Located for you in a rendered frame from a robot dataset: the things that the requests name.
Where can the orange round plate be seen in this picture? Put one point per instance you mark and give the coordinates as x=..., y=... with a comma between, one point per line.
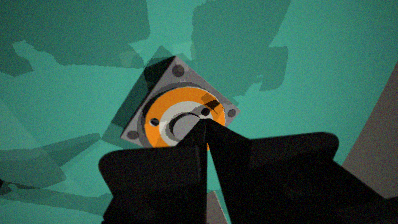
x=173, y=102

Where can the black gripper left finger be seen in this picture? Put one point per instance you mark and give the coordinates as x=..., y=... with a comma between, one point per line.
x=184, y=164

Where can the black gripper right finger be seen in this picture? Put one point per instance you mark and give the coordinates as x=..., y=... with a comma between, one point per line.
x=237, y=160

